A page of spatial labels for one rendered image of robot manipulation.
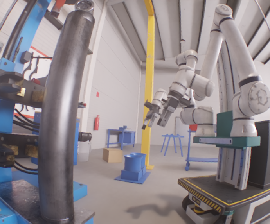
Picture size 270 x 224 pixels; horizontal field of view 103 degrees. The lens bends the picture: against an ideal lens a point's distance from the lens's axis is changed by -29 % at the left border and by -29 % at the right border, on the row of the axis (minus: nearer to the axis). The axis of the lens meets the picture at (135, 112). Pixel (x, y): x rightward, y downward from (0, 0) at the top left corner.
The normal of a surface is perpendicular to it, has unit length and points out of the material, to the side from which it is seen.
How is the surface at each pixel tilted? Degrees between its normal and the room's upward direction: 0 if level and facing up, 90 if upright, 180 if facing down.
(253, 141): 90
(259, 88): 93
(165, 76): 90
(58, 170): 90
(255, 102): 99
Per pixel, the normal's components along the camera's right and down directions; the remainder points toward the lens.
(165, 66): -0.26, -0.16
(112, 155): 0.49, -0.10
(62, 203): 0.73, -0.05
